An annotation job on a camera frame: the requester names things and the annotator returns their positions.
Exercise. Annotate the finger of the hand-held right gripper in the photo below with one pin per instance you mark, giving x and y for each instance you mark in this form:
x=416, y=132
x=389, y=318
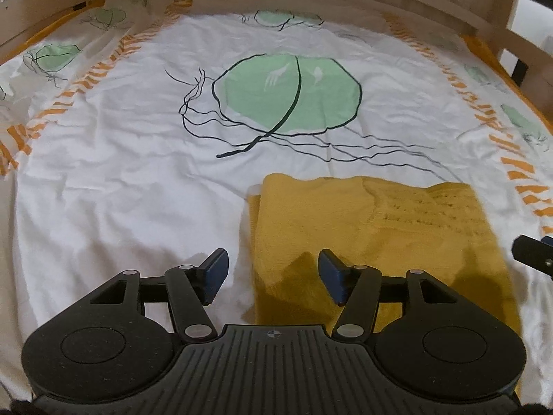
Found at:
x=533, y=253

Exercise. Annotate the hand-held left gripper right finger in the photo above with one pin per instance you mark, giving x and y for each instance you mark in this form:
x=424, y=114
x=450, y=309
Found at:
x=329, y=270

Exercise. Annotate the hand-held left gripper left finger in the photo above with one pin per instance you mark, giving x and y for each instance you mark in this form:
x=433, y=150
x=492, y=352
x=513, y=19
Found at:
x=217, y=270

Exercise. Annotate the yellow knit sweater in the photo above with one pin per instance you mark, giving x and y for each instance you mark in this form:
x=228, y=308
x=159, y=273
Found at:
x=389, y=233

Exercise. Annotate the white printed blanket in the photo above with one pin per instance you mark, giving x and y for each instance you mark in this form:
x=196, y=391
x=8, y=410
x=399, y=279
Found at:
x=108, y=181

